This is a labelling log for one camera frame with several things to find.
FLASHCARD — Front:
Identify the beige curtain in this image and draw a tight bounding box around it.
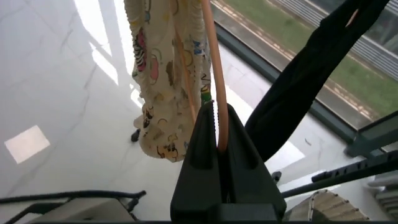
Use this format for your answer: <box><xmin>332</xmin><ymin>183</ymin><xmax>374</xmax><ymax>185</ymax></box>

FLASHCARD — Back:
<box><xmin>363</xmin><ymin>172</ymin><xmax>398</xmax><ymax>220</ymax></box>

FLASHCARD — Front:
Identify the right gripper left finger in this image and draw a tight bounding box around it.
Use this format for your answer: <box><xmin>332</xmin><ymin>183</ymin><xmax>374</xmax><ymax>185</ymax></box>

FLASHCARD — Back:
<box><xmin>170</xmin><ymin>100</ymin><xmax>223</xmax><ymax>222</ymax></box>

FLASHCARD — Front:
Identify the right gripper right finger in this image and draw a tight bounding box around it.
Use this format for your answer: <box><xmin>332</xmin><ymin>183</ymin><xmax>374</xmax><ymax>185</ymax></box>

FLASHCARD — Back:
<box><xmin>228</xmin><ymin>103</ymin><xmax>287</xmax><ymax>222</ymax></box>

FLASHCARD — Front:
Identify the black garment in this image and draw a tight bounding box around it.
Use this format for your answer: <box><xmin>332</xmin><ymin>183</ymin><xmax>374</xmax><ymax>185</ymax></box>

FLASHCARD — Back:
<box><xmin>244</xmin><ymin>0</ymin><xmax>390</xmax><ymax>162</ymax></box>

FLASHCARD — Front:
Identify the cream printed garment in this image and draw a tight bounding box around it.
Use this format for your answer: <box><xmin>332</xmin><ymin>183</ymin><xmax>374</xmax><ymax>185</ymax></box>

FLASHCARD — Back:
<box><xmin>123</xmin><ymin>0</ymin><xmax>216</xmax><ymax>164</ymax></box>

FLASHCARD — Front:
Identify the pink clothes hanger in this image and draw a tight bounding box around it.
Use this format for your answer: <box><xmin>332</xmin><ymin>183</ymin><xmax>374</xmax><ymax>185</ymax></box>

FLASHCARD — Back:
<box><xmin>173</xmin><ymin>0</ymin><xmax>230</xmax><ymax>154</ymax></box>
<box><xmin>345</xmin><ymin>8</ymin><xmax>359</xmax><ymax>28</ymax></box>

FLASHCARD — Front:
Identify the window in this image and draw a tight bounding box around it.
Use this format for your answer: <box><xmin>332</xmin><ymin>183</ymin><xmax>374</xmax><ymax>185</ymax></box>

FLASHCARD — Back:
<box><xmin>211</xmin><ymin>0</ymin><xmax>398</xmax><ymax>159</ymax></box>

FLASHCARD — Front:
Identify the white laundry basket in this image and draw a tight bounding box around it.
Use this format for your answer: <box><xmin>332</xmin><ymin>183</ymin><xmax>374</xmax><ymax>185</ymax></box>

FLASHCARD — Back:
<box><xmin>283</xmin><ymin>189</ymin><xmax>371</xmax><ymax>222</ymax></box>

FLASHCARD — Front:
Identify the black clothes rack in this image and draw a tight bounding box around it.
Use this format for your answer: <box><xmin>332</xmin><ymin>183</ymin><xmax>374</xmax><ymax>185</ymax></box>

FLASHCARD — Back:
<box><xmin>130</xmin><ymin>129</ymin><xmax>398</xmax><ymax>199</ymax></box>

